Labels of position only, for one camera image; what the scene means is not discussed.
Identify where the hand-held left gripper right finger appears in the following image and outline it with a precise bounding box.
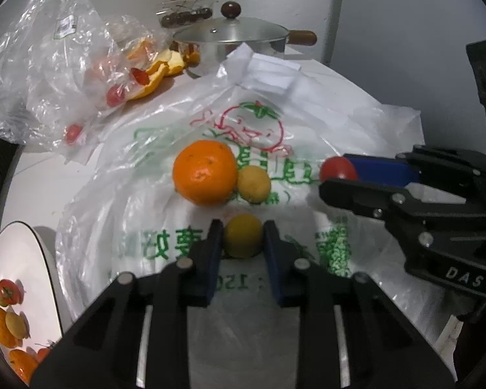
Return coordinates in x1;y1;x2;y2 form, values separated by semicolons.
263;219;456;389

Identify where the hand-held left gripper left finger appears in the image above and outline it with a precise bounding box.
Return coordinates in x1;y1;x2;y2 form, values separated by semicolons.
30;219;224;389

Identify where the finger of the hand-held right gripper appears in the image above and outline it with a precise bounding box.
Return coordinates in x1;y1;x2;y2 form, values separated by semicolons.
342;145;486;189
318;177;486;236

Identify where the small yellow citrus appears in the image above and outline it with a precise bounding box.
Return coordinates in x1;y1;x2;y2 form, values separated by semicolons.
237;165;272;204
5;310;30;340
224;213;265;258

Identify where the printed white plastic bag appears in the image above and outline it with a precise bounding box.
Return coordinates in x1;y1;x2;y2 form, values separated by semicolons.
56;44;426;333

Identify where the white plate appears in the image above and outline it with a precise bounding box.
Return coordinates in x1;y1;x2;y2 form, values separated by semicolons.
0;221;63;377

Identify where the red green tomato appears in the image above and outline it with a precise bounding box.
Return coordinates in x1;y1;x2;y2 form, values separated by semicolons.
0;279;24;308

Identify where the cherry tomato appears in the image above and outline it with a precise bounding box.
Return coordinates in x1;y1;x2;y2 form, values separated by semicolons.
106;85;126;107
64;125;84;145

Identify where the orange peel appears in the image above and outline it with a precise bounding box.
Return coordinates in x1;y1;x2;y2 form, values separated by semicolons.
123;38;187;100

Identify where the clear box of dark berries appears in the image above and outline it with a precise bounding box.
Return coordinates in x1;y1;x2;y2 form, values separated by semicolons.
156;0;217;29

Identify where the clear plastic bag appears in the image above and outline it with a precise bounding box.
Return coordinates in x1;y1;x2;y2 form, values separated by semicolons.
0;0;175;163

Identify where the steel pot wooden handle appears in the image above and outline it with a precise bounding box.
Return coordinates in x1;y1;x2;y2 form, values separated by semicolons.
172;28;318;77

